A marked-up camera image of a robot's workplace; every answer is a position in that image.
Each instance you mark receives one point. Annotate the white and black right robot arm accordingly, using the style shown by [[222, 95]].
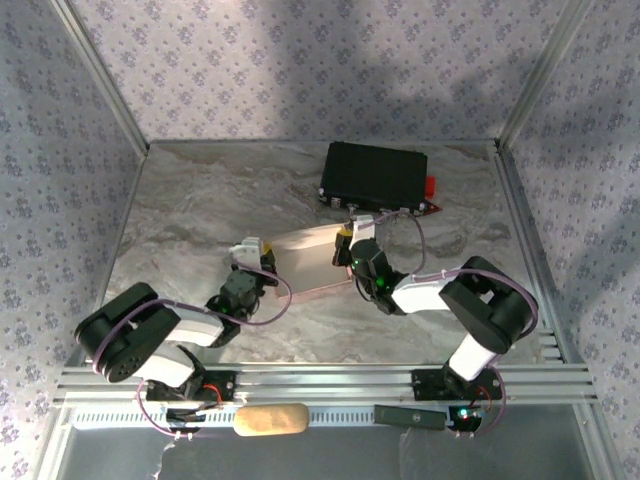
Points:
[[480, 300]]

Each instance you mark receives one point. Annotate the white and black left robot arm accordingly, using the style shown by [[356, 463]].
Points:
[[125, 330]]

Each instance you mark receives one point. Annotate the black case with metal latches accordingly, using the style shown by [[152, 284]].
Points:
[[375, 172]]

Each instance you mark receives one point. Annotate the red triangular sheet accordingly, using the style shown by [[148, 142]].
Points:
[[432, 208]]

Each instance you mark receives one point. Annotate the red block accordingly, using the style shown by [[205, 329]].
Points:
[[430, 186]]

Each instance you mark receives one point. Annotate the tan oval pad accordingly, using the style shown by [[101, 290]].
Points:
[[270, 420]]

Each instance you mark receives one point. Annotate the black connector block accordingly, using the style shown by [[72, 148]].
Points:
[[180, 415]]

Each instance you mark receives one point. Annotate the black flat device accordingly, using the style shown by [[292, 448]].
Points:
[[410, 417]]

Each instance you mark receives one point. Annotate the circuit board with lights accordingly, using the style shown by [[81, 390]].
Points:
[[467, 417]]

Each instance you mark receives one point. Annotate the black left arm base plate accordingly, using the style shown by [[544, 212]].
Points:
[[220, 387]]

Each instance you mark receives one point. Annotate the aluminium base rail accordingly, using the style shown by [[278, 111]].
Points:
[[325, 382]]

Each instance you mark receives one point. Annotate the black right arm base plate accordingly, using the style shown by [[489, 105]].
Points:
[[430, 385]]

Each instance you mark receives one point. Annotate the aluminium corner post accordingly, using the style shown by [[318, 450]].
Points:
[[102, 75], [542, 75]]

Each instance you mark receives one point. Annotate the aluminium frame bar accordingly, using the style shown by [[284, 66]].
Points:
[[55, 450], [597, 450]]

